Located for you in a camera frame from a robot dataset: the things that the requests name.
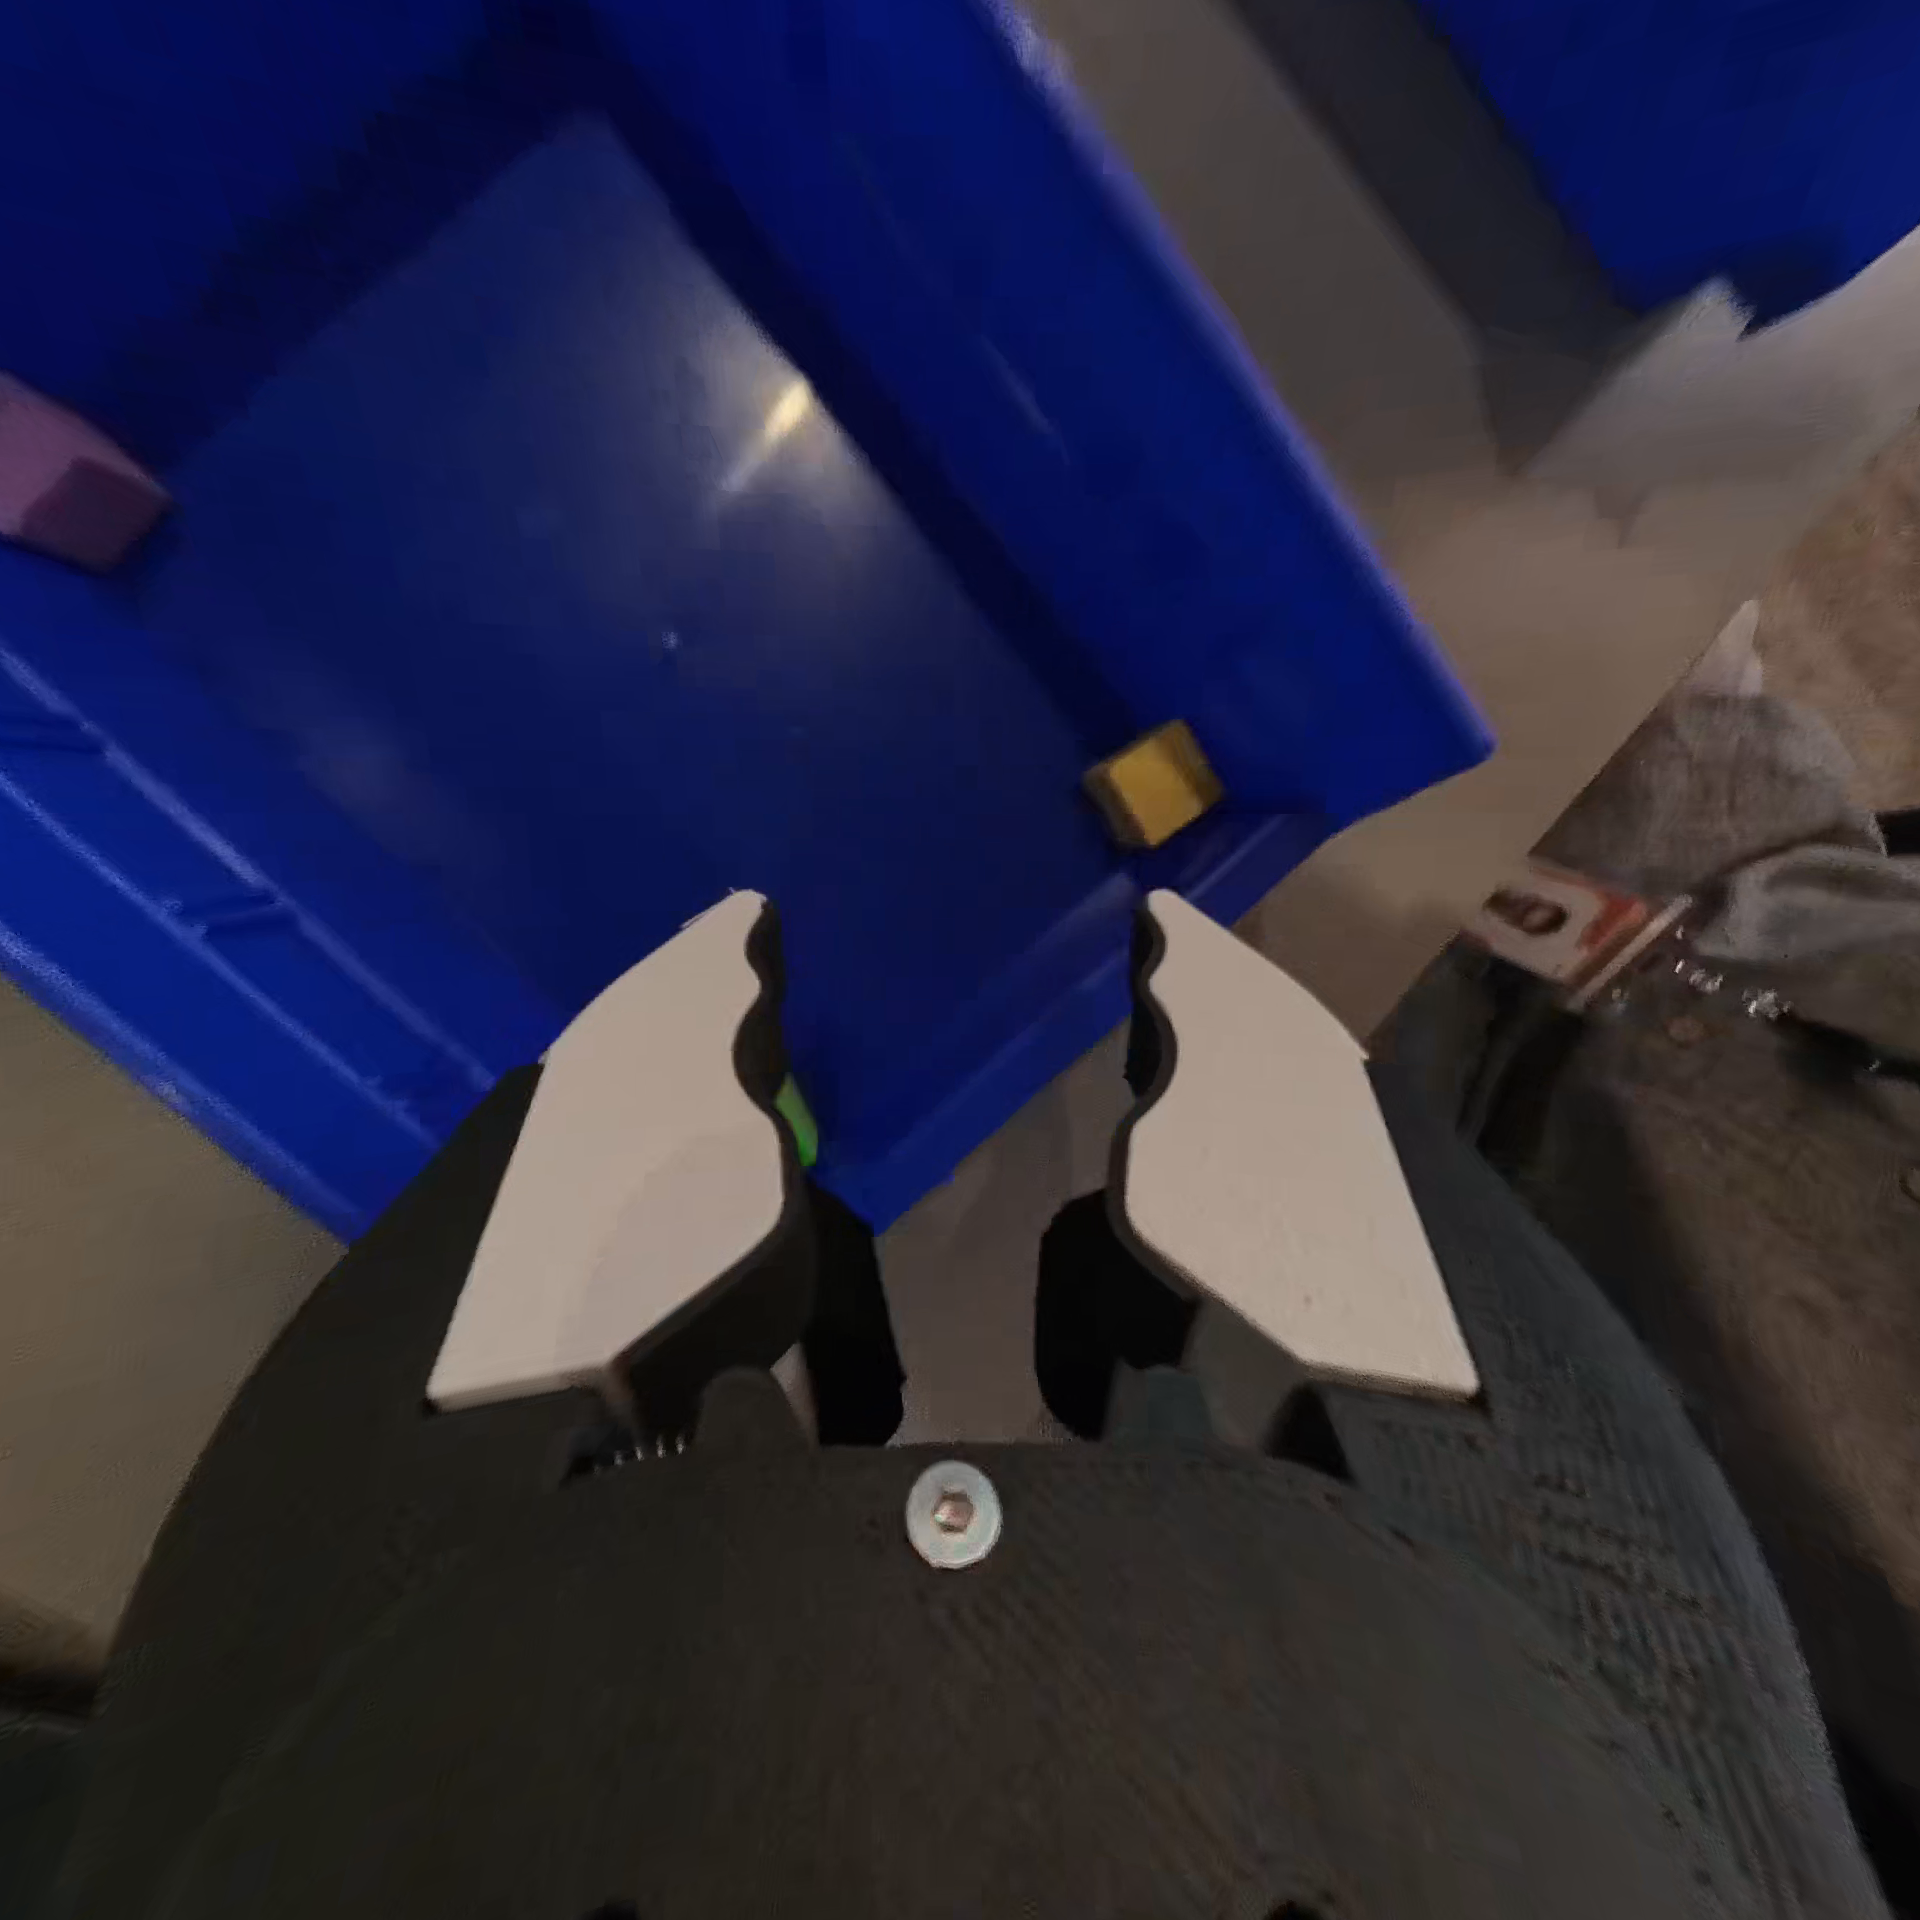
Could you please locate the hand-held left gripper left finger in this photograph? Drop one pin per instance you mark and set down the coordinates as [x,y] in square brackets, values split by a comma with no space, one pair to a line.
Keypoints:
[615,1185]

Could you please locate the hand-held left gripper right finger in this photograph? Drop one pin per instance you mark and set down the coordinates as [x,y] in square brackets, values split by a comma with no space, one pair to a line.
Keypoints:
[1290,1200]

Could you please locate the blue plastic bin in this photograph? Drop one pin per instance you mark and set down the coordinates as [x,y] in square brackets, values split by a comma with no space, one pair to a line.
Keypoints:
[599,600]
[1723,120]

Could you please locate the pale desk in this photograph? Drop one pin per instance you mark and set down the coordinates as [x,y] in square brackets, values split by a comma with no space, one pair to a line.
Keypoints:
[1424,523]

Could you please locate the green wooden cube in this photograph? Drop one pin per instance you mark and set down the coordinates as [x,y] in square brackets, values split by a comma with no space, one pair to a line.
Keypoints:
[797,1125]

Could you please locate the red white tag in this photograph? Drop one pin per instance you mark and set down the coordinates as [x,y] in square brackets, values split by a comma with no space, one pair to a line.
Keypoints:
[1560,922]

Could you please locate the yellow wooden cube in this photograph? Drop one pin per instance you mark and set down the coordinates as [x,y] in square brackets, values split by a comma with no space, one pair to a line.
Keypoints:
[1154,780]

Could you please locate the person's dark trousers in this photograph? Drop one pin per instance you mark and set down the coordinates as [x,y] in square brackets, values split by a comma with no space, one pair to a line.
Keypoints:
[1723,1276]

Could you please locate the person's grey clothing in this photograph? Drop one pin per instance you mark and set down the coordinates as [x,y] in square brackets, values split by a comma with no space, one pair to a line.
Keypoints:
[1723,795]

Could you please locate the purple wooden cube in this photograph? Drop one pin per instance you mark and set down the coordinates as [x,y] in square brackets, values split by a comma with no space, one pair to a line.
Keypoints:
[76,488]

